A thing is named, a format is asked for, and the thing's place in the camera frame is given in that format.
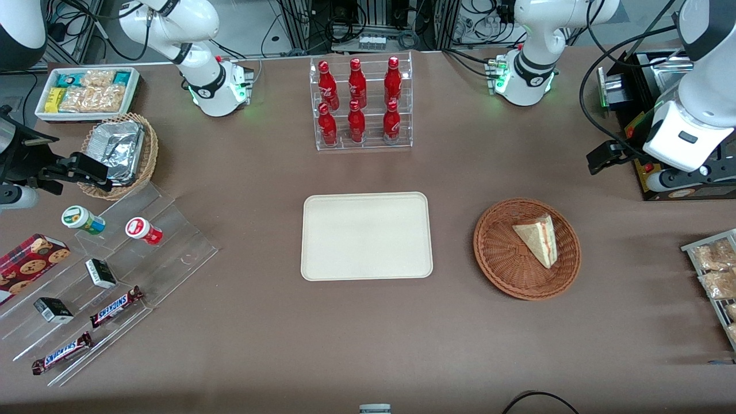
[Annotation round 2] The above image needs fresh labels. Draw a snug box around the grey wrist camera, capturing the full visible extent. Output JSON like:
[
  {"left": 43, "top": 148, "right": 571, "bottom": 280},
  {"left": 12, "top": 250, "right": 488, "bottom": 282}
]
[
  {"left": 0, "top": 186, "right": 39, "bottom": 212},
  {"left": 646, "top": 171, "right": 682, "bottom": 193}
]

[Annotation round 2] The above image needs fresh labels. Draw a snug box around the yellow snack packet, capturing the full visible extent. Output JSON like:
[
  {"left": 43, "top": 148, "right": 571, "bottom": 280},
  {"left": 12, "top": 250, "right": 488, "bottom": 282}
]
[{"left": 44, "top": 87, "right": 67, "bottom": 114}]

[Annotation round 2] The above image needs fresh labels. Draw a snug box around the green lid cup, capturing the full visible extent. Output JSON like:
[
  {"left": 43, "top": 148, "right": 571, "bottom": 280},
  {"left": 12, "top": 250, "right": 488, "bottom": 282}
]
[{"left": 61, "top": 205, "right": 106, "bottom": 236}]

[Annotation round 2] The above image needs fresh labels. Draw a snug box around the red lid cup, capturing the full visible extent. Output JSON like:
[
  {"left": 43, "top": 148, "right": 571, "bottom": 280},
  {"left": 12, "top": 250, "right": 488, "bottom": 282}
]
[{"left": 125, "top": 217, "right": 163, "bottom": 247}]

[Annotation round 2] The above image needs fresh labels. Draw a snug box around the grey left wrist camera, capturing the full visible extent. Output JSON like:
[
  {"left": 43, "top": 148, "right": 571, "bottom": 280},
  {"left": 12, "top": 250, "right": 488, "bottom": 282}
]
[{"left": 646, "top": 171, "right": 682, "bottom": 193}]

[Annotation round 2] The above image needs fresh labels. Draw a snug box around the black equipment box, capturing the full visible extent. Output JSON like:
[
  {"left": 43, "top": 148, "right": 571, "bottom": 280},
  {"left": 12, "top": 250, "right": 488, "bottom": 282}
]
[{"left": 597, "top": 50, "right": 736, "bottom": 202}]

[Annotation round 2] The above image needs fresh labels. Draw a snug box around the clear acrylic stepped display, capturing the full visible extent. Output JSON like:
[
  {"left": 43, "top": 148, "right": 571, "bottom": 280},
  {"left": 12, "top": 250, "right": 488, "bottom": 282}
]
[{"left": 0, "top": 181, "right": 220, "bottom": 387}]

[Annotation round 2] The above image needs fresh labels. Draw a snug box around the red plaid cookie box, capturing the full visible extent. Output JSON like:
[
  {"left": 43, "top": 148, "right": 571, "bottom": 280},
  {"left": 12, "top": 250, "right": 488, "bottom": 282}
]
[{"left": 0, "top": 233, "right": 71, "bottom": 306}]

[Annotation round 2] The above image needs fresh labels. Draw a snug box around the metal equipment rack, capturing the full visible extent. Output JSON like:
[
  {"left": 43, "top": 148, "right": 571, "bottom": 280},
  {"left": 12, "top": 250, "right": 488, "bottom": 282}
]
[{"left": 275, "top": 0, "right": 462, "bottom": 53}]

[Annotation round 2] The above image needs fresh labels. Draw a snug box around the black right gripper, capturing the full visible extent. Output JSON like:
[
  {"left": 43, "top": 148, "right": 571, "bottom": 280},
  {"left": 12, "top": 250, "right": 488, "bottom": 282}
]
[{"left": 0, "top": 111, "right": 114, "bottom": 195}]

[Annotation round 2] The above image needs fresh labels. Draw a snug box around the tan wicker basket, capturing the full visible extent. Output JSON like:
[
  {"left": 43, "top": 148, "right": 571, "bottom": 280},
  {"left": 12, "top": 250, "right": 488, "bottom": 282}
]
[{"left": 77, "top": 113, "right": 159, "bottom": 201}]

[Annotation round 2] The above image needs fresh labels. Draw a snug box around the small clear cracker bag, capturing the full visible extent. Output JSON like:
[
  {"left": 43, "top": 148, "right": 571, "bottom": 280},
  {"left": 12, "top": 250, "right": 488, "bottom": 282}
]
[{"left": 80, "top": 70, "right": 117, "bottom": 89}]

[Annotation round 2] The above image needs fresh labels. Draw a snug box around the brown wicker basket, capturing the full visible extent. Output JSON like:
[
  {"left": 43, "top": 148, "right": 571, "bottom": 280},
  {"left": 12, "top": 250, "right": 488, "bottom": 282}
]
[{"left": 473, "top": 198, "right": 582, "bottom": 301}]

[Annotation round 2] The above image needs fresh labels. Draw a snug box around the aluminium foil container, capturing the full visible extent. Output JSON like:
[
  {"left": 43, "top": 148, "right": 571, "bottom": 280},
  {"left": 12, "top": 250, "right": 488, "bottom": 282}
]
[{"left": 86, "top": 120, "right": 145, "bottom": 185}]

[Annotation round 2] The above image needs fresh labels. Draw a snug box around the red cola bottle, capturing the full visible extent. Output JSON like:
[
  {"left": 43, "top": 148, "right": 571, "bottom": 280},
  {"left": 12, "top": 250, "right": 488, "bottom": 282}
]
[
  {"left": 382, "top": 99, "right": 402, "bottom": 143},
  {"left": 347, "top": 100, "right": 367, "bottom": 144},
  {"left": 384, "top": 56, "right": 403, "bottom": 108},
  {"left": 317, "top": 103, "right": 339, "bottom": 147},
  {"left": 317, "top": 60, "right": 339, "bottom": 110},
  {"left": 348, "top": 57, "right": 368, "bottom": 109}
]

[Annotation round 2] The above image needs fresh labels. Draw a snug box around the clear acrylic bottle rack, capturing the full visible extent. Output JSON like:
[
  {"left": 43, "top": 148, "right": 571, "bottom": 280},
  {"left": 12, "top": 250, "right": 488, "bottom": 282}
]
[{"left": 309, "top": 51, "right": 414, "bottom": 152}]

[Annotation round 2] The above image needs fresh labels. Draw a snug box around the white snack bin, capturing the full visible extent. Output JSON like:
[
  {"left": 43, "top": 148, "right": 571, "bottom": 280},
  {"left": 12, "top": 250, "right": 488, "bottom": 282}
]
[{"left": 34, "top": 67, "right": 141, "bottom": 124}]

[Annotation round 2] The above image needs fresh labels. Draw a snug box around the cream plastic tray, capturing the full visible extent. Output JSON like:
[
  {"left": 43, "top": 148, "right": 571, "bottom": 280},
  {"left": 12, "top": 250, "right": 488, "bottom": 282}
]
[{"left": 301, "top": 191, "right": 434, "bottom": 282}]

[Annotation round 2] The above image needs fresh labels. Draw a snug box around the black looped cable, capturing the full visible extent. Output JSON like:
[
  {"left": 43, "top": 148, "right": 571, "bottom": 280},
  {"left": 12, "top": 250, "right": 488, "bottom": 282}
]
[{"left": 501, "top": 390, "right": 580, "bottom": 414}]

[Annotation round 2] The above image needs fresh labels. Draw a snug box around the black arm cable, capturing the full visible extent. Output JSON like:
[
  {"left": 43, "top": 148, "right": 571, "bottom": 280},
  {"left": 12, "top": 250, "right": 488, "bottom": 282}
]
[{"left": 578, "top": 0, "right": 697, "bottom": 164}]

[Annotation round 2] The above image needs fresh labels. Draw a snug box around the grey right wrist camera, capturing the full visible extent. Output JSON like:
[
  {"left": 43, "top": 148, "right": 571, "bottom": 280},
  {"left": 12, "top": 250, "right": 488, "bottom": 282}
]
[{"left": 0, "top": 186, "right": 39, "bottom": 212}]

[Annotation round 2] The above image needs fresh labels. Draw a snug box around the grey wire rack tray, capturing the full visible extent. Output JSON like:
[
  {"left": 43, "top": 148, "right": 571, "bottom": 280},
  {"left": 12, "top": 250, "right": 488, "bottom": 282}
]
[{"left": 681, "top": 228, "right": 736, "bottom": 352}]

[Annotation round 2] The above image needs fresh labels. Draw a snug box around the triangle sandwich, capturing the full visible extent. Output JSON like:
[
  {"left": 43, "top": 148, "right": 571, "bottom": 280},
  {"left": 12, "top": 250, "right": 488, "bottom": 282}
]
[{"left": 512, "top": 213, "right": 559, "bottom": 270}]

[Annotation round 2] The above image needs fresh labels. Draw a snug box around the large clear cracker bag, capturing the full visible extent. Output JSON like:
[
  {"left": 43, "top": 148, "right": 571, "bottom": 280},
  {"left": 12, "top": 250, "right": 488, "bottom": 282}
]
[{"left": 59, "top": 85, "right": 127, "bottom": 113}]

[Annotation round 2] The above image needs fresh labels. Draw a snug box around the small black box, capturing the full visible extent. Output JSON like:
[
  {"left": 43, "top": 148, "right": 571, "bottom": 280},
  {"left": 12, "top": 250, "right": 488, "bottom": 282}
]
[
  {"left": 85, "top": 258, "right": 117, "bottom": 289},
  {"left": 33, "top": 297, "right": 75, "bottom": 324}
]

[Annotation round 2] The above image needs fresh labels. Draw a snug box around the black cable connector block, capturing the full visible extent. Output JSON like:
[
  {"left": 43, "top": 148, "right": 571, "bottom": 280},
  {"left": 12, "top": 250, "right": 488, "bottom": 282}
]
[{"left": 586, "top": 140, "right": 628, "bottom": 175}]

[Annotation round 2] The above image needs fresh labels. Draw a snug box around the Snickers bar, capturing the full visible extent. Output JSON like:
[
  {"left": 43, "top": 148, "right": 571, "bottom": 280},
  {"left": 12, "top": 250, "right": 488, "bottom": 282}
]
[
  {"left": 31, "top": 331, "right": 94, "bottom": 376},
  {"left": 89, "top": 285, "right": 144, "bottom": 329}
]

